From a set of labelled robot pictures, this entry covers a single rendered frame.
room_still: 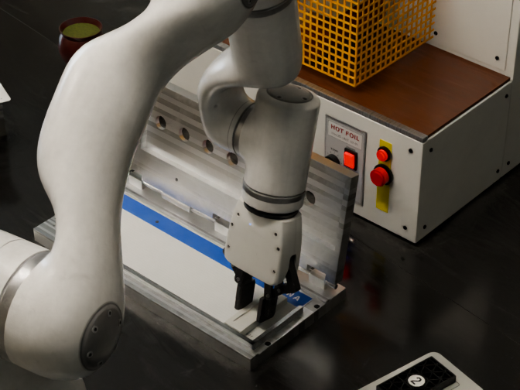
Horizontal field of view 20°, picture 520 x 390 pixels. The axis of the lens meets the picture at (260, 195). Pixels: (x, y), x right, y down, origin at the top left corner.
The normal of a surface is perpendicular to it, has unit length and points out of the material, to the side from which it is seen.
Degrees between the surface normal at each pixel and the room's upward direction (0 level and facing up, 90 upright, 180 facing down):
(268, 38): 101
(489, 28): 90
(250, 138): 72
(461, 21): 90
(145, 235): 0
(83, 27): 0
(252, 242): 78
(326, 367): 0
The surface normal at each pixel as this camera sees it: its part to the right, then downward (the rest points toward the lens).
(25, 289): -0.25, -0.50
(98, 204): 0.73, -0.13
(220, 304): 0.00, -0.81
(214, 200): -0.65, 0.30
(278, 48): 0.41, 0.65
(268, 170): -0.31, 0.40
